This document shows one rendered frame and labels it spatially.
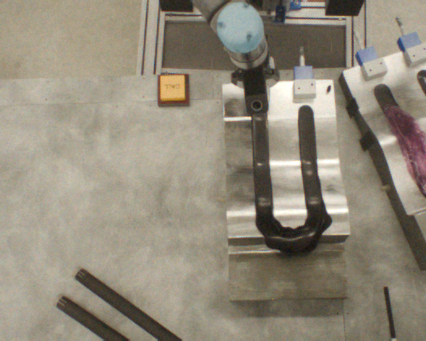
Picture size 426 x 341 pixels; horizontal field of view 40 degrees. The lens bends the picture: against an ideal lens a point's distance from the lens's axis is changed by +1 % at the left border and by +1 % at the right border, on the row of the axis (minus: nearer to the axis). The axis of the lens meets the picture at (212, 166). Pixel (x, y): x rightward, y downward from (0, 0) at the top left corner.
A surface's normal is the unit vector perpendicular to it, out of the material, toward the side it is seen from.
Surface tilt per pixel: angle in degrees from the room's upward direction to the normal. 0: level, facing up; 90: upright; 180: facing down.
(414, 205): 0
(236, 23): 12
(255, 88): 39
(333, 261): 0
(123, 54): 0
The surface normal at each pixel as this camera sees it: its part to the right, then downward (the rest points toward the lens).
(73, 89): -0.04, -0.25
